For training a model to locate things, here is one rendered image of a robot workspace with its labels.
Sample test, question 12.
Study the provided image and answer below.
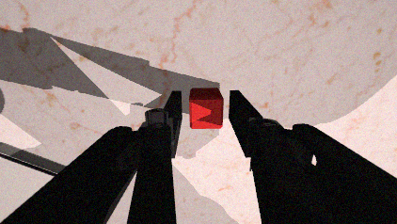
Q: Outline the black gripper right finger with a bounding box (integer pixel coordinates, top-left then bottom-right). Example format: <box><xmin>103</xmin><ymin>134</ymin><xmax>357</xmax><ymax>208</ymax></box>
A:
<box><xmin>229</xmin><ymin>90</ymin><xmax>397</xmax><ymax>224</ymax></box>

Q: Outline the white tray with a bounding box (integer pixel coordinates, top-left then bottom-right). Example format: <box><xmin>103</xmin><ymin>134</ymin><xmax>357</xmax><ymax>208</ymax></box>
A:
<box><xmin>0</xmin><ymin>142</ymin><xmax>66</xmax><ymax>222</ymax></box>

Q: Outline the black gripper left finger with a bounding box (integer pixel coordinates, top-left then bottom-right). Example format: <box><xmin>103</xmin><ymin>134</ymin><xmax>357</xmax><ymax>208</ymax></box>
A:
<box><xmin>0</xmin><ymin>90</ymin><xmax>183</xmax><ymax>224</ymax></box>

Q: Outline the red cube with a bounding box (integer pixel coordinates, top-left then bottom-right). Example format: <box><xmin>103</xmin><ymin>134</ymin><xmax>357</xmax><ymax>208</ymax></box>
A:
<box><xmin>189</xmin><ymin>88</ymin><xmax>224</xmax><ymax>129</ymax></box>

